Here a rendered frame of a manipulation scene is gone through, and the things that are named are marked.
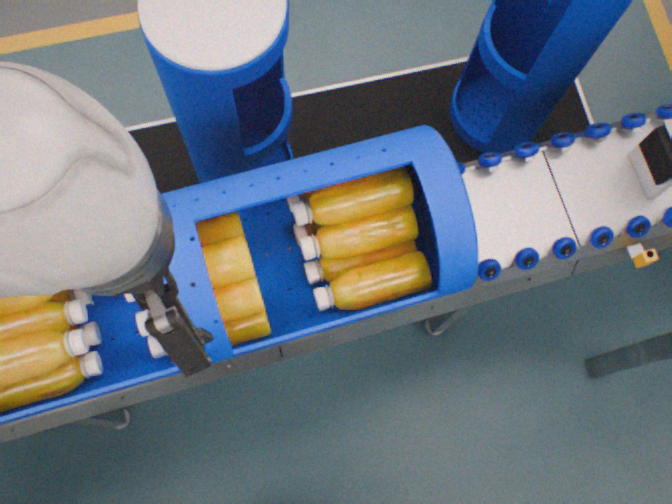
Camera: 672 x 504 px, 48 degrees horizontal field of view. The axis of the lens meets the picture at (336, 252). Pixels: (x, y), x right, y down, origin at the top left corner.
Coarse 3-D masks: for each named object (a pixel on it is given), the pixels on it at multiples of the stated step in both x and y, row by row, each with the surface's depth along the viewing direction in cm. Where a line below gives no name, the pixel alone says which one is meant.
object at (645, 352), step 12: (660, 336) 183; (624, 348) 203; (636, 348) 196; (648, 348) 190; (660, 348) 184; (588, 360) 229; (600, 360) 220; (612, 360) 212; (624, 360) 205; (636, 360) 198; (648, 360) 192; (660, 360) 186; (600, 372) 223; (612, 372) 215
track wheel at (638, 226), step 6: (636, 216) 140; (642, 216) 140; (630, 222) 140; (636, 222) 139; (642, 222) 140; (648, 222) 140; (630, 228) 140; (636, 228) 140; (642, 228) 140; (648, 228) 141; (630, 234) 141; (636, 234) 141; (642, 234) 141
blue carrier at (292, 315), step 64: (192, 192) 115; (256, 192) 113; (448, 192) 112; (192, 256) 108; (256, 256) 136; (448, 256) 114; (128, 320) 133; (192, 320) 109; (320, 320) 128; (128, 384) 116
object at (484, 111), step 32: (512, 0) 199; (544, 0) 199; (576, 0) 153; (608, 0) 152; (480, 32) 193; (512, 32) 215; (544, 32) 211; (576, 32) 164; (608, 32) 171; (480, 64) 231; (512, 64) 231; (544, 64) 178; (576, 64) 180; (480, 96) 235; (512, 96) 236; (544, 96) 194; (480, 128) 232; (512, 128) 213
